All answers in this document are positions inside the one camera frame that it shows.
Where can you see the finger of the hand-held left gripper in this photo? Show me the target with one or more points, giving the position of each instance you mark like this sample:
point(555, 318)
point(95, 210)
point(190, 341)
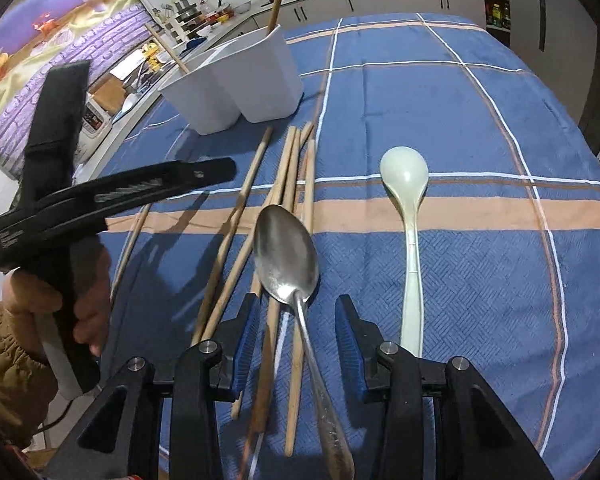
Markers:
point(180, 177)

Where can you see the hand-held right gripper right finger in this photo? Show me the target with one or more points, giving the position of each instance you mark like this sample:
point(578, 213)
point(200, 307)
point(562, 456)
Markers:
point(352, 355)

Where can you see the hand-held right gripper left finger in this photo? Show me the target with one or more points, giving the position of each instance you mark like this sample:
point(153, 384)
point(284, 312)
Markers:
point(245, 345)

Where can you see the metal spoon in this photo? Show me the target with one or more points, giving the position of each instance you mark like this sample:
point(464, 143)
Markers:
point(285, 250)

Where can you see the white two-compartment utensil holder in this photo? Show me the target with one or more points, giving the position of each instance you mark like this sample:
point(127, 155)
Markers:
point(260, 80)

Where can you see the person's left forearm brown sleeve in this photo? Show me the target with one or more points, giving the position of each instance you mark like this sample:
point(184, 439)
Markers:
point(10, 370)

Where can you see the person's left hand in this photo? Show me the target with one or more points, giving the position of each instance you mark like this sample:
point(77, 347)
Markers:
point(30, 295)

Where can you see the white rice cooker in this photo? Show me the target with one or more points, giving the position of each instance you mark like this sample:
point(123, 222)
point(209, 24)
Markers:
point(92, 120)

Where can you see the brown wooden board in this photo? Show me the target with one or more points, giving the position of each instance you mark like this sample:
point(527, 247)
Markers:
point(107, 95)

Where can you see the blue plaid tablecloth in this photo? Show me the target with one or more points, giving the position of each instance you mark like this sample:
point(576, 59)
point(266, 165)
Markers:
point(430, 285)

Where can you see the yellow toy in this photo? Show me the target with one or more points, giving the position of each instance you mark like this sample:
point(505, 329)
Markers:
point(150, 55)

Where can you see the dish rack with pots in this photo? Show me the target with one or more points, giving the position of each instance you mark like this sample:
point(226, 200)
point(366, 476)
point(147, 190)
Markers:
point(185, 15)

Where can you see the pale green plastic spoon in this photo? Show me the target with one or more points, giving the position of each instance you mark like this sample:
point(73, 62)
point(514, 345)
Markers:
point(402, 170)

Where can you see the kitchen counter with cabinets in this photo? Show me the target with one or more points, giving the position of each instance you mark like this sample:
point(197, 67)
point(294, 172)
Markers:
point(380, 0)

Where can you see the shelf of condiment bottles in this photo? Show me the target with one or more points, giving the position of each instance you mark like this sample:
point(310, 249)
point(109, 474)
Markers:
point(497, 12)

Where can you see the tall grey cabinet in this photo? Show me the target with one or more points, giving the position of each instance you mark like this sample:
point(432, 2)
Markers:
point(555, 35)

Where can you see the purple floral wall mural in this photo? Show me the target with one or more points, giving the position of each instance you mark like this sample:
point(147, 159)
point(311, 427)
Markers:
point(80, 25)

